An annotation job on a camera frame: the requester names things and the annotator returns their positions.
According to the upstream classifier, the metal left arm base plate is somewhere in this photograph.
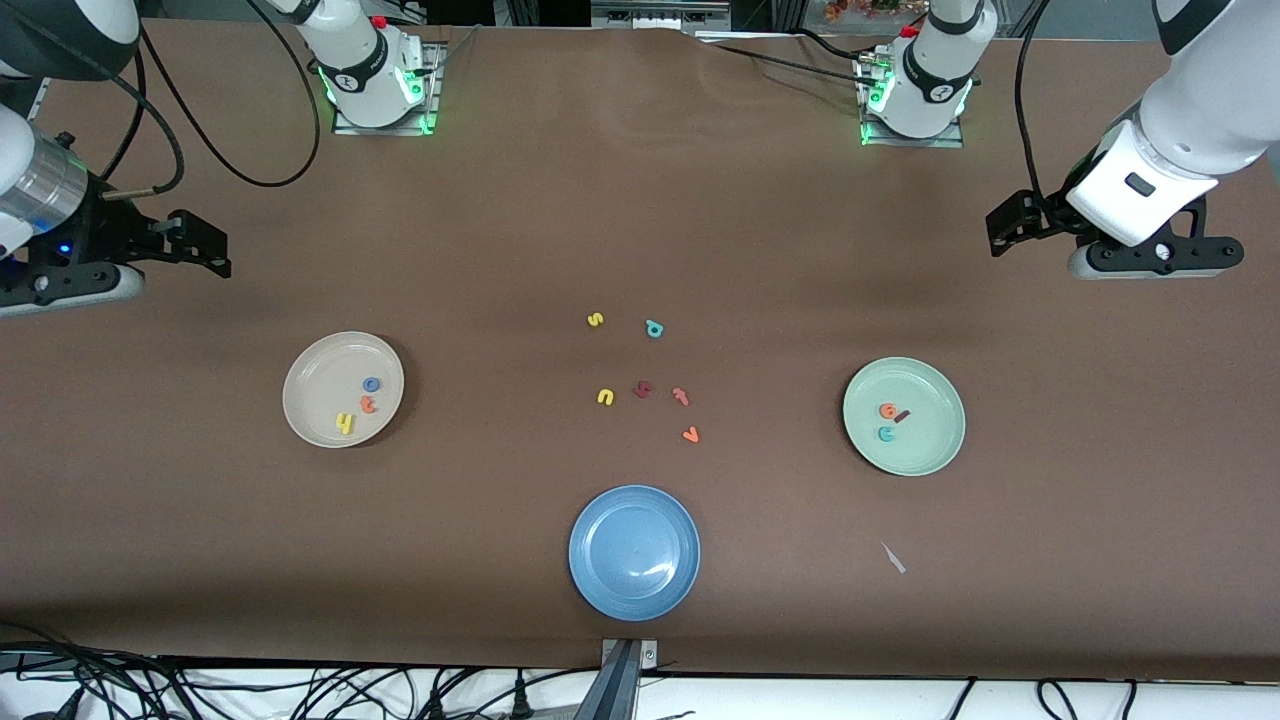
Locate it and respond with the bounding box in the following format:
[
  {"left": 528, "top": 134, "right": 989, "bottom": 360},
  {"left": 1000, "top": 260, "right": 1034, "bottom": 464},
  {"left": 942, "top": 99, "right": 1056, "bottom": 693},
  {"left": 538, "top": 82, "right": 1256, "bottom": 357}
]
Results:
[{"left": 857, "top": 52, "right": 967, "bottom": 150}]

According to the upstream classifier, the green plate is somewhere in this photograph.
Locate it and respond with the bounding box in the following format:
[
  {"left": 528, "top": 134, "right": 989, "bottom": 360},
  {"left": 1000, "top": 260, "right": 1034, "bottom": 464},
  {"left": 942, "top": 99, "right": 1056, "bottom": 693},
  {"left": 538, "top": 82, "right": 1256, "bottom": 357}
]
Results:
[{"left": 842, "top": 357, "right": 967, "bottom": 477}]

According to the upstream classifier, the brown table cover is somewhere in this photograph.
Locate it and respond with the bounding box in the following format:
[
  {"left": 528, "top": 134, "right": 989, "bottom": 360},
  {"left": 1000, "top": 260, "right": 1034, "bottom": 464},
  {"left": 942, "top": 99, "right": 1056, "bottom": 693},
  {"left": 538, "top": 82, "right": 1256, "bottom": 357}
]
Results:
[{"left": 0, "top": 18, "right": 1280, "bottom": 683}]

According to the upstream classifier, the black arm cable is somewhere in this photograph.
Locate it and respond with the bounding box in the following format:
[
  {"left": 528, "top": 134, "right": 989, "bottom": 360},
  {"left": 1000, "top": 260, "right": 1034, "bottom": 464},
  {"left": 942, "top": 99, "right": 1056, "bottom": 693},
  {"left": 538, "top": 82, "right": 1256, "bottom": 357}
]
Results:
[
  {"left": 100, "top": 0, "right": 322, "bottom": 197},
  {"left": 1014, "top": 0, "right": 1072, "bottom": 201}
]

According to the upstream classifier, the beige brown plate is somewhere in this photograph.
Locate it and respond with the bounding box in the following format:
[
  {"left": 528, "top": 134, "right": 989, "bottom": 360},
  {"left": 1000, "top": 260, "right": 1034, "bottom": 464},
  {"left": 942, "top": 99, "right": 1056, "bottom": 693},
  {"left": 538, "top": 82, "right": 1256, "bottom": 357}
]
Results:
[{"left": 282, "top": 331, "right": 406, "bottom": 449}]

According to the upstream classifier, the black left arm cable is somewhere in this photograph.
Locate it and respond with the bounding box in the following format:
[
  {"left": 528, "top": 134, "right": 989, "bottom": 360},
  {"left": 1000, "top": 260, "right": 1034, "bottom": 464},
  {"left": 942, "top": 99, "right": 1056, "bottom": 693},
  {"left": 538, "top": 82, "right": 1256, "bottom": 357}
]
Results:
[{"left": 1014, "top": 0, "right": 1072, "bottom": 201}]

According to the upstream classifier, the blue plate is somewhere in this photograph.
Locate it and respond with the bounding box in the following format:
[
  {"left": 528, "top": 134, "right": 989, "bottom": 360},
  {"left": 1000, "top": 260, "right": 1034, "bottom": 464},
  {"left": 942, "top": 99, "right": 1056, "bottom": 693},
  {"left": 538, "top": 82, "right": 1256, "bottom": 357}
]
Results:
[{"left": 568, "top": 485, "right": 702, "bottom": 622}]

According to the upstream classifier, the gray equipment box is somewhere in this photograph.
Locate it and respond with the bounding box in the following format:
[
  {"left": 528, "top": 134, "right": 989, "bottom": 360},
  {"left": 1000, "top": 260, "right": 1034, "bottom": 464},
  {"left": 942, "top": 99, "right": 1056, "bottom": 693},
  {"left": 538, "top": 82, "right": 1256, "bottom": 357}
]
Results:
[{"left": 590, "top": 0, "right": 731, "bottom": 31}]

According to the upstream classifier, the gray camera mount bracket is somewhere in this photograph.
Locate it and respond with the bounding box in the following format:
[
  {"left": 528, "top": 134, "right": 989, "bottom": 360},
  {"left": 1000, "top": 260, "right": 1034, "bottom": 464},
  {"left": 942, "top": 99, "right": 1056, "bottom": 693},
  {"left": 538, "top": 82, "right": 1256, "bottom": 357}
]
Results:
[{"left": 575, "top": 638, "right": 661, "bottom": 720}]

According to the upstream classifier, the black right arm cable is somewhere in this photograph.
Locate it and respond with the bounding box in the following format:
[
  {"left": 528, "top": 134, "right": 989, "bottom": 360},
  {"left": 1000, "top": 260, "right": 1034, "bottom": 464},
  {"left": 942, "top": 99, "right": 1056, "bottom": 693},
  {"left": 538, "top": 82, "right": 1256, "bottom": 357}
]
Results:
[{"left": 100, "top": 0, "right": 322, "bottom": 197}]

